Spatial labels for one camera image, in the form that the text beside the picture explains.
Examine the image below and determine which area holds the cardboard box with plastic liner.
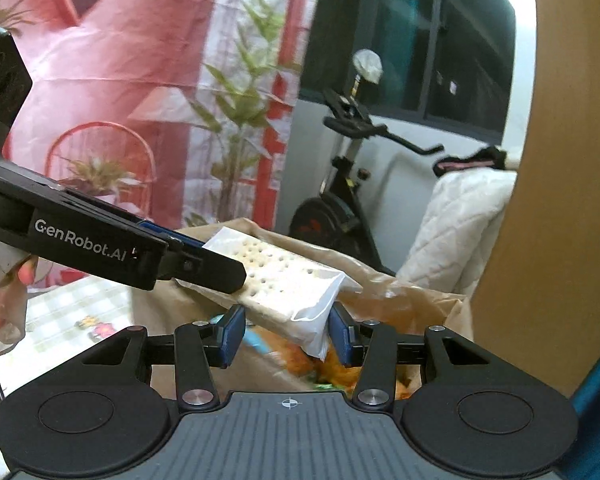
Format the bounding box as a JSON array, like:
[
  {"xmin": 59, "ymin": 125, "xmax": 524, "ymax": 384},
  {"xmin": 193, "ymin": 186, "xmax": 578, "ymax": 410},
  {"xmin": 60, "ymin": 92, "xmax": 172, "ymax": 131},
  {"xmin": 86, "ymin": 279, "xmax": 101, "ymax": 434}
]
[{"xmin": 130, "ymin": 217, "xmax": 473, "ymax": 401}]

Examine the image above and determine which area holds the red printed backdrop cloth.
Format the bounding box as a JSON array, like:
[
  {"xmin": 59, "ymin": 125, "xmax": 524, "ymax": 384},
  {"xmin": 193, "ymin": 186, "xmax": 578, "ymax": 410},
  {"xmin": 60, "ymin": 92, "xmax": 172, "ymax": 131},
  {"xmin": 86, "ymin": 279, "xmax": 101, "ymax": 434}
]
[{"xmin": 0, "ymin": 0, "xmax": 326, "ymax": 291}]

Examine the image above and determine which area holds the checked tablecloth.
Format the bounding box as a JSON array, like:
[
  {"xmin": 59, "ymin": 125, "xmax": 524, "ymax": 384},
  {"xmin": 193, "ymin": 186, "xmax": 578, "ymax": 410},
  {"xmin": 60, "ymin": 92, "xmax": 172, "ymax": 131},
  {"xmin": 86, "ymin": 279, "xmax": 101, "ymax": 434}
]
[{"xmin": 0, "ymin": 275, "xmax": 153, "ymax": 401}]

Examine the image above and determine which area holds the person's left hand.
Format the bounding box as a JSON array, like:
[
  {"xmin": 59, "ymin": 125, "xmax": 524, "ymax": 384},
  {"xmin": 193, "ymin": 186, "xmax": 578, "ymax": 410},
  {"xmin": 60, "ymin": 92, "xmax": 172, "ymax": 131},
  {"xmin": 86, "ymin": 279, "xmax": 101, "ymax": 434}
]
[{"xmin": 0, "ymin": 255, "xmax": 37, "ymax": 358}]

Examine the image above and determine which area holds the black garment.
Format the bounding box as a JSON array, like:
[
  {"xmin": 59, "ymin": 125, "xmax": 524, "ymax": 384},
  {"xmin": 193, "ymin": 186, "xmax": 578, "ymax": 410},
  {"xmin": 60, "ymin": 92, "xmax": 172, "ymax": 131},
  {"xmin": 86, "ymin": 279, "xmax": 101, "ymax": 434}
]
[{"xmin": 432, "ymin": 145, "xmax": 508, "ymax": 177}]

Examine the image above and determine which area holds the black exercise bike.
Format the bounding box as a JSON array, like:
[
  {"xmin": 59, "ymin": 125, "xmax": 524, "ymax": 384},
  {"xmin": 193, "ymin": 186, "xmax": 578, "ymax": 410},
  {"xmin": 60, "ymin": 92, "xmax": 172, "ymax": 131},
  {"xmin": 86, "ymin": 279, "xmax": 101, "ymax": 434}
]
[{"xmin": 287, "ymin": 87, "xmax": 446, "ymax": 276}]

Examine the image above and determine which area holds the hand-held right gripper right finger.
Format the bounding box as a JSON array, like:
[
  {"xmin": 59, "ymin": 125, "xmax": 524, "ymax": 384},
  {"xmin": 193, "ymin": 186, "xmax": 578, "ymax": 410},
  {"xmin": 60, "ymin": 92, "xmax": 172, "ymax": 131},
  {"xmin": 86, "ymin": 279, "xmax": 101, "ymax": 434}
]
[{"xmin": 329, "ymin": 304, "xmax": 491, "ymax": 413}]

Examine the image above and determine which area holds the clear cracker packet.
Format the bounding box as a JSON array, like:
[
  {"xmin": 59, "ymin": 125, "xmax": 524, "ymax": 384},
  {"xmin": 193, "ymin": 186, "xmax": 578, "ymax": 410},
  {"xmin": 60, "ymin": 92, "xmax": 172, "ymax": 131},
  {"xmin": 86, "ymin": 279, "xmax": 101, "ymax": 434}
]
[{"xmin": 177, "ymin": 226, "xmax": 363, "ymax": 361}]

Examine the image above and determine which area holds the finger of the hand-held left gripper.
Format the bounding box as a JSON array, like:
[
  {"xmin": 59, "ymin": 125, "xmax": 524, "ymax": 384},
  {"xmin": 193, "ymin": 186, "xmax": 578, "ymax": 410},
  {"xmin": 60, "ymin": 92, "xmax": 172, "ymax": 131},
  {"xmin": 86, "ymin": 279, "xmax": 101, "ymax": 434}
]
[
  {"xmin": 130, "ymin": 217, "xmax": 211, "ymax": 252},
  {"xmin": 152, "ymin": 240, "xmax": 247, "ymax": 292}
]

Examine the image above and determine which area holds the wooden board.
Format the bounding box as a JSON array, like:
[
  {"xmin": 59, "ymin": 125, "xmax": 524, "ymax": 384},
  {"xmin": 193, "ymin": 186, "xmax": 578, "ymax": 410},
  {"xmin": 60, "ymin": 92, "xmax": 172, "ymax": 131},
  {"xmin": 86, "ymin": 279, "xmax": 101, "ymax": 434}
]
[{"xmin": 470, "ymin": 0, "xmax": 600, "ymax": 396}]

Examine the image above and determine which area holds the white quilted blanket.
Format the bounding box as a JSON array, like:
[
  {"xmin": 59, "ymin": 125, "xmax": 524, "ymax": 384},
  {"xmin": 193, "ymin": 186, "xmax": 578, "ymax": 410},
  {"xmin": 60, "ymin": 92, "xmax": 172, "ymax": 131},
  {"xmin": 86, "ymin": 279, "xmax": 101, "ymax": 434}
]
[{"xmin": 395, "ymin": 167, "xmax": 518, "ymax": 296}]

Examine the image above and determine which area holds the white cloth on pole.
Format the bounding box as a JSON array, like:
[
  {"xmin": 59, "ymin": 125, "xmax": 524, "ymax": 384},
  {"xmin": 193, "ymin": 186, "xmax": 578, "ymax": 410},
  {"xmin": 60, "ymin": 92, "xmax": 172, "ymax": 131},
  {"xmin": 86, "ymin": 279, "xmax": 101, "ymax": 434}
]
[{"xmin": 352, "ymin": 49, "xmax": 383, "ymax": 85}]

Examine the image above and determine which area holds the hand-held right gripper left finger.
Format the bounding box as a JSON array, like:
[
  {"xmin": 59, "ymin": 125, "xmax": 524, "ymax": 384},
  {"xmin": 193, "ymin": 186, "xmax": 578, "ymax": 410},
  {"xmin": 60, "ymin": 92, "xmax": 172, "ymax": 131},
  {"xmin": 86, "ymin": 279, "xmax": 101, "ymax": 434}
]
[{"xmin": 80, "ymin": 305, "xmax": 247, "ymax": 413}]

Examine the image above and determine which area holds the orange snack packet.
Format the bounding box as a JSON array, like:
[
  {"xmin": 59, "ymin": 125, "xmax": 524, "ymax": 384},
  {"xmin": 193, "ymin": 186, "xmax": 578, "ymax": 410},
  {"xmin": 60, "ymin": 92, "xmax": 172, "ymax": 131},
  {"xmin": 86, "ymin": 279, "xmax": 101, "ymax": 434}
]
[{"xmin": 280, "ymin": 340, "xmax": 416, "ymax": 401}]

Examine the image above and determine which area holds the dark window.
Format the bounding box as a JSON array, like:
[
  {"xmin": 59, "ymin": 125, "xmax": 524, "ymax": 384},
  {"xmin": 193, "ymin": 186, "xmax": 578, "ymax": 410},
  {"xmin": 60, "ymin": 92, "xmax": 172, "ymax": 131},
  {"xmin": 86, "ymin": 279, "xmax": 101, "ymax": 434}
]
[{"xmin": 300, "ymin": 0, "xmax": 518, "ymax": 136}]

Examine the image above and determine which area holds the light blue snack packet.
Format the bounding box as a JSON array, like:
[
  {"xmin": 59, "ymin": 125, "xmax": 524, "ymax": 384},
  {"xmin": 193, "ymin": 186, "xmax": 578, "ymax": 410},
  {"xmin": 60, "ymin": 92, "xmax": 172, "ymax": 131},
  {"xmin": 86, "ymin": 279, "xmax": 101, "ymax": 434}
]
[{"xmin": 242, "ymin": 327, "xmax": 281, "ymax": 356}]

